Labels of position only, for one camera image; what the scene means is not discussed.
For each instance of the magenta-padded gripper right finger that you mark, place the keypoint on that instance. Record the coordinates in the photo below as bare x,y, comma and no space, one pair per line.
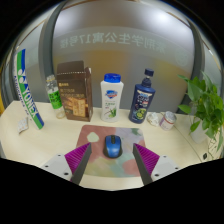
150,163

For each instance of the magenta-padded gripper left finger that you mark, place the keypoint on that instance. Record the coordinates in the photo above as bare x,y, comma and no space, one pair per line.
71,163

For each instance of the blue computer mouse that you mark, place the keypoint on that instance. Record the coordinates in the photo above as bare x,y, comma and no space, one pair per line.
112,146

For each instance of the floral pastel mouse pad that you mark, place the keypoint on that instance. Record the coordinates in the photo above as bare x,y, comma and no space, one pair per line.
113,165

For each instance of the crumpled white tissue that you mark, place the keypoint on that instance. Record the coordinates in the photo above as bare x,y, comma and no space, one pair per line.
154,118

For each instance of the small white pink jar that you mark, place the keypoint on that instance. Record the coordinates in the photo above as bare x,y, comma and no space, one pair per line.
167,121

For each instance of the small black table socket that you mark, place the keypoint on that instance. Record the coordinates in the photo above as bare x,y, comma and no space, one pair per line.
204,155

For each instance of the small white foil packet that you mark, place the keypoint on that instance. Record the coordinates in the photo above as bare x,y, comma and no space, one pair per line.
22,125

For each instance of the dark blue shampoo bottle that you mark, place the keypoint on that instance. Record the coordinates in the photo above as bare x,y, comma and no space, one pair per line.
142,100

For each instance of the clear green-labelled drink bottle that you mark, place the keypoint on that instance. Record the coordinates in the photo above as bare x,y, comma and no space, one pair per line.
55,98

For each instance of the brown cardboard box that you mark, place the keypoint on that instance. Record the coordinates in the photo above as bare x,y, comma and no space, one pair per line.
75,91

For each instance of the white blue-capped lotion bottle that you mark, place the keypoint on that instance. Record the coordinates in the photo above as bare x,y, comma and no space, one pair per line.
111,99

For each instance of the green potted plant white pot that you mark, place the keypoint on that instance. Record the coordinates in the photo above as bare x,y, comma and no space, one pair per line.
205,106

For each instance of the white green shuttlecock tube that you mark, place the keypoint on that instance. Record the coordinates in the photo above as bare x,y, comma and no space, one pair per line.
28,93

